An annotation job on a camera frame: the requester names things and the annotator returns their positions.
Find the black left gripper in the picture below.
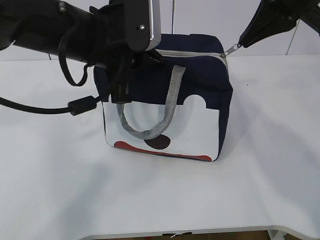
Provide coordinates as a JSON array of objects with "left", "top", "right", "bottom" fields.
[{"left": 89, "top": 0, "right": 157, "bottom": 104}]

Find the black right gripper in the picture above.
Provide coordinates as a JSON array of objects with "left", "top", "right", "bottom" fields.
[{"left": 238, "top": 0, "right": 320, "bottom": 48}]

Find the navy blue lunch bag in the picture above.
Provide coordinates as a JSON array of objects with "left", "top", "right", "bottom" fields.
[{"left": 102, "top": 34, "right": 233, "bottom": 162}]

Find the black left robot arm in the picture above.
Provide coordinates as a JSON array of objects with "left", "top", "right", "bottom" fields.
[{"left": 0, "top": 0, "right": 162, "bottom": 85}]

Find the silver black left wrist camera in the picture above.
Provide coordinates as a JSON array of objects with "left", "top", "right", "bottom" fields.
[{"left": 124, "top": 0, "right": 162, "bottom": 53}]

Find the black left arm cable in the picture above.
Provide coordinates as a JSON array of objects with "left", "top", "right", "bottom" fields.
[{"left": 0, "top": 24, "right": 98, "bottom": 118}]

